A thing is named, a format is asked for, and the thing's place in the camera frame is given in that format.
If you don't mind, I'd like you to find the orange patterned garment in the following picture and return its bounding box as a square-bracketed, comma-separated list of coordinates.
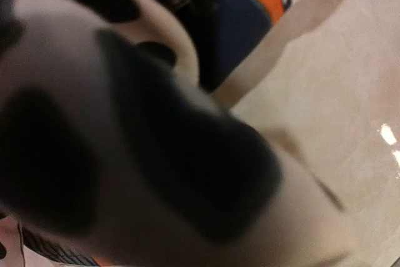
[1, 0, 354, 266]

